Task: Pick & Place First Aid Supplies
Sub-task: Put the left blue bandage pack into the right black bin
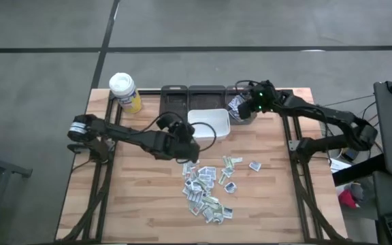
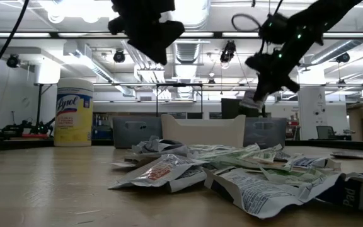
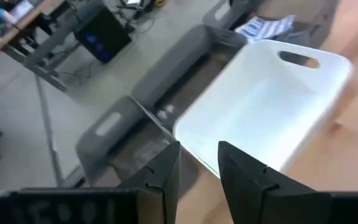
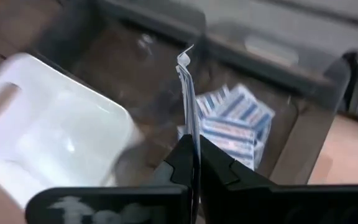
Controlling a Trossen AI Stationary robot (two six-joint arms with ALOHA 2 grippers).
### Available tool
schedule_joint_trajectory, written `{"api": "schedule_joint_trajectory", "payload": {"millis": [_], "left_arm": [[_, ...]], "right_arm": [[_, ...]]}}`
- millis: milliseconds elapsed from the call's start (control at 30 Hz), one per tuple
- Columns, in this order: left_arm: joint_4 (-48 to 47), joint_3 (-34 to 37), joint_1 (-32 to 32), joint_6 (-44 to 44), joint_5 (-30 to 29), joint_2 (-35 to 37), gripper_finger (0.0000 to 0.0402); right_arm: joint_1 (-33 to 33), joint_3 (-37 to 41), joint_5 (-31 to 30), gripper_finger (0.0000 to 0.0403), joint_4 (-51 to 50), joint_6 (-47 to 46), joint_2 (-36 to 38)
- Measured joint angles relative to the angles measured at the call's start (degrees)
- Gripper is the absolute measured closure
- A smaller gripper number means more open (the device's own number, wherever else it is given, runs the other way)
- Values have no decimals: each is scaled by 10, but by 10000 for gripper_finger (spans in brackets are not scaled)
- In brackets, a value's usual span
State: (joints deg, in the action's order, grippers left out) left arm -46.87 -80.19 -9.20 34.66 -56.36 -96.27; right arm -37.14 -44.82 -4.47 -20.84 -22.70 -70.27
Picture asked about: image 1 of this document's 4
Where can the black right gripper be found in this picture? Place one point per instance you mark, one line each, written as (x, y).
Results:
(247, 109)

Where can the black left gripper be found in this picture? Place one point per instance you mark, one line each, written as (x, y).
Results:
(174, 141)

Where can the blue striped bandage packet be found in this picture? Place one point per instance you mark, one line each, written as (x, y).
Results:
(233, 107)

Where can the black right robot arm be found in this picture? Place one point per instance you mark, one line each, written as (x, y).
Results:
(311, 110)

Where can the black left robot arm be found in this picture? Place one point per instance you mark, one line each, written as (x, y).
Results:
(124, 134)

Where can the translucent grey plastic bin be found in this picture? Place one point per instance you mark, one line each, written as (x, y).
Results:
(243, 122)
(174, 102)
(206, 98)

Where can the white blue print packet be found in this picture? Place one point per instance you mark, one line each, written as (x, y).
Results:
(207, 173)

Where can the white navy print packet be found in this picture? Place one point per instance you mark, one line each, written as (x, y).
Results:
(191, 184)

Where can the white plastic bin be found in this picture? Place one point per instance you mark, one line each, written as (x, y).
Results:
(209, 119)

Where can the white packet red label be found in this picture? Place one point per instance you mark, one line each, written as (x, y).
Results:
(196, 209)

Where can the yellow Lysol wipes canister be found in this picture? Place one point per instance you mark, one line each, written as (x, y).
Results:
(124, 92)

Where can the white paper sheet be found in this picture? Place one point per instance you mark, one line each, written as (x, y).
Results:
(339, 166)

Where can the black desk crossbar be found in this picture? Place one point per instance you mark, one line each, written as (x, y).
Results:
(356, 173)

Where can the red cloth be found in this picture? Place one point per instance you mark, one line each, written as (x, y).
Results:
(347, 200)

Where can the grey cloth lump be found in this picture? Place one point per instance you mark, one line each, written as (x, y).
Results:
(357, 191)

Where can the dark grey metal stand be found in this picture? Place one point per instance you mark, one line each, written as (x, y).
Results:
(9, 167)

